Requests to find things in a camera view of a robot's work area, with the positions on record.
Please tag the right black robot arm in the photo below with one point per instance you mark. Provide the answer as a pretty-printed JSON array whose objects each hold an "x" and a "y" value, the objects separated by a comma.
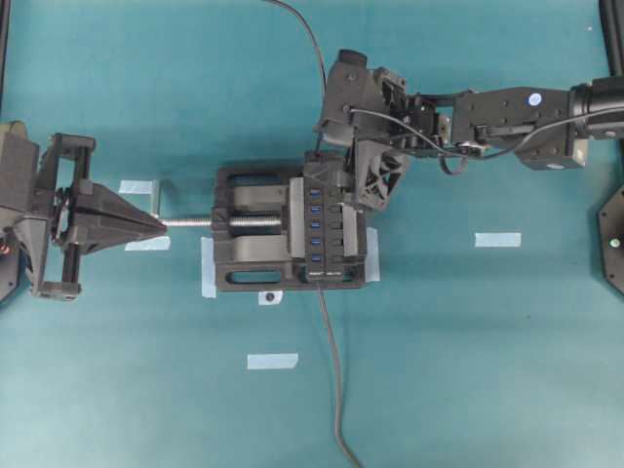
[{"x": 545, "y": 129}]

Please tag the blue tape vise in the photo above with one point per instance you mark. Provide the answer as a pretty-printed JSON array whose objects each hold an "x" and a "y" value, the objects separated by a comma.
[
  {"x": 372, "y": 265},
  {"x": 208, "y": 285}
]

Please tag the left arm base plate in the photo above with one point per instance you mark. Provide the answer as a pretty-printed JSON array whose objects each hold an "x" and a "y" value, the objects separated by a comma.
[{"x": 10, "y": 264}]

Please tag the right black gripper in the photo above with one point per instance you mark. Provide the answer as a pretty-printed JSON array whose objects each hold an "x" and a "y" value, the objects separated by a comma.
[{"x": 373, "y": 111}]

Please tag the black frame rail right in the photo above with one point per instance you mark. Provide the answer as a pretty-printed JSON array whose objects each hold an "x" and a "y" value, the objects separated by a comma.
[{"x": 611, "y": 14}]

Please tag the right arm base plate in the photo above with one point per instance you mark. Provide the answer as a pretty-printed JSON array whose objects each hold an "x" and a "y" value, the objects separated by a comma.
[{"x": 610, "y": 222}]

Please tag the blue tape vise right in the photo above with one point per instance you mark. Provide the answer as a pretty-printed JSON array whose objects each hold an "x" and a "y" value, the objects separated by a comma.
[{"x": 372, "y": 265}]

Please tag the black frame rail left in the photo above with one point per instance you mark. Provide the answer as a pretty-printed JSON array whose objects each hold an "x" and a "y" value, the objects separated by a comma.
[{"x": 5, "y": 11}]

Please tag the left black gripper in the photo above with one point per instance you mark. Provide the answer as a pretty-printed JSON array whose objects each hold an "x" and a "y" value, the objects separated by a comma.
[{"x": 38, "y": 227}]

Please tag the black multi-port USB hub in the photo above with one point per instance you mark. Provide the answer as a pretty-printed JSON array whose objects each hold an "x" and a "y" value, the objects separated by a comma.
[{"x": 324, "y": 245}]

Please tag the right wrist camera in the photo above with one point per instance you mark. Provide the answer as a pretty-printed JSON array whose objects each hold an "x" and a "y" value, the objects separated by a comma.
[{"x": 352, "y": 57}]

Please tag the blue tape top left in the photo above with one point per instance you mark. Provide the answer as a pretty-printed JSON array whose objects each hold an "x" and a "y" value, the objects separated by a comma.
[{"x": 139, "y": 187}]

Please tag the blue tape under fingertip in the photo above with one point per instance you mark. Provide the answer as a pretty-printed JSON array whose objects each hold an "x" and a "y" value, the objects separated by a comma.
[{"x": 161, "y": 243}]

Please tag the blue tape right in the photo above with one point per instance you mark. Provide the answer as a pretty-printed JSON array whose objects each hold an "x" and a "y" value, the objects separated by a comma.
[{"x": 498, "y": 240}]

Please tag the blue tape vise left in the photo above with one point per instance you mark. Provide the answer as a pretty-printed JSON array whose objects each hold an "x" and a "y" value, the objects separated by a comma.
[{"x": 208, "y": 285}]

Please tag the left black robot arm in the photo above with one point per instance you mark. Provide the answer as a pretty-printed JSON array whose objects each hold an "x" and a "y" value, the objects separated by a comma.
[{"x": 19, "y": 161}]

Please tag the black bench vise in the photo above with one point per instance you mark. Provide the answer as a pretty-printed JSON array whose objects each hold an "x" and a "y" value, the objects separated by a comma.
[{"x": 257, "y": 223}]

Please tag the blue tape bottom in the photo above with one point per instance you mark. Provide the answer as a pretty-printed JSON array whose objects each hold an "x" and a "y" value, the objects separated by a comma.
[{"x": 272, "y": 361}]

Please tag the black frame rail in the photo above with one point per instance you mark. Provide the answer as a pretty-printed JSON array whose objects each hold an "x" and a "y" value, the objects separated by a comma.
[
  {"x": 5, "y": 11},
  {"x": 611, "y": 14}
]

